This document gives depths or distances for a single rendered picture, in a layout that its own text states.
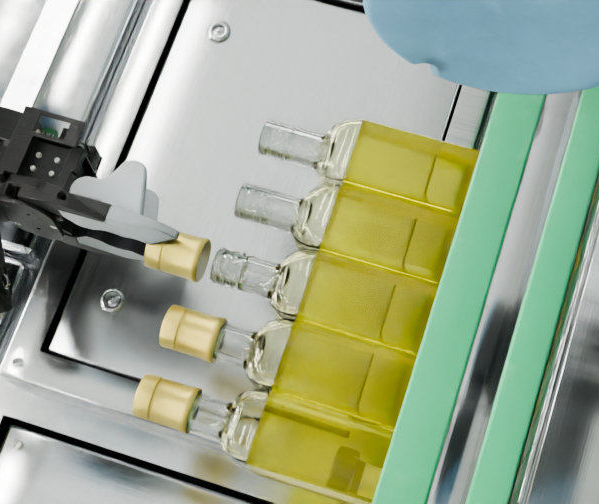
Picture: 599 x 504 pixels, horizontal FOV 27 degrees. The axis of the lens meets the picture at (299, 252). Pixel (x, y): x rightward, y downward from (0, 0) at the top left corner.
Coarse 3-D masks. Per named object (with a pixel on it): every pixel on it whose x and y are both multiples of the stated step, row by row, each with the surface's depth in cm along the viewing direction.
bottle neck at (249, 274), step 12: (228, 252) 97; (216, 264) 97; (228, 264) 97; (240, 264) 96; (252, 264) 96; (264, 264) 97; (276, 264) 97; (216, 276) 97; (228, 276) 96; (240, 276) 96; (252, 276) 96; (264, 276) 96; (240, 288) 97; (252, 288) 96; (264, 288) 96
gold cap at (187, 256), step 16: (176, 240) 97; (192, 240) 97; (208, 240) 98; (144, 256) 98; (160, 256) 97; (176, 256) 97; (192, 256) 97; (208, 256) 100; (176, 272) 98; (192, 272) 97
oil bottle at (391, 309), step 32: (288, 256) 96; (320, 256) 95; (288, 288) 94; (320, 288) 94; (352, 288) 94; (384, 288) 94; (416, 288) 94; (320, 320) 93; (352, 320) 93; (384, 320) 93; (416, 320) 93; (416, 352) 92
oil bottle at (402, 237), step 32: (320, 192) 97; (352, 192) 96; (320, 224) 96; (352, 224) 96; (384, 224) 95; (416, 224) 95; (448, 224) 95; (352, 256) 95; (384, 256) 95; (416, 256) 94
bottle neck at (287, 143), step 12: (264, 132) 100; (276, 132) 100; (288, 132) 100; (300, 132) 100; (312, 132) 101; (264, 144) 100; (276, 144) 100; (288, 144) 100; (300, 144) 100; (312, 144) 100; (276, 156) 101; (288, 156) 100; (300, 156) 100; (312, 156) 100; (312, 168) 101
